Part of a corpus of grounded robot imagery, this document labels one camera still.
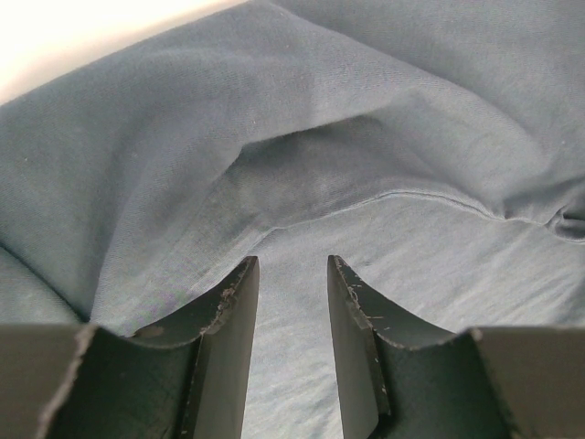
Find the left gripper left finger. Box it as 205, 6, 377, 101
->
1, 256, 260, 438

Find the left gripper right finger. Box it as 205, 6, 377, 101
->
327, 256, 584, 438

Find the grey-blue t shirt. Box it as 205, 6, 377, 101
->
1, 1, 584, 438

